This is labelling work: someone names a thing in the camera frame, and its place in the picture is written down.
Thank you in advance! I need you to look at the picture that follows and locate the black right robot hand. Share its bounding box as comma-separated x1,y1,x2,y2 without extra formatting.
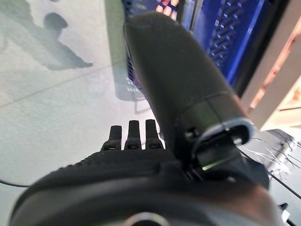
9,13,283,226

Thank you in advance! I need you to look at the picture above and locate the blue plastic shopping basket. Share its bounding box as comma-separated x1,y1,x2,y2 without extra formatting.
121,0,279,111

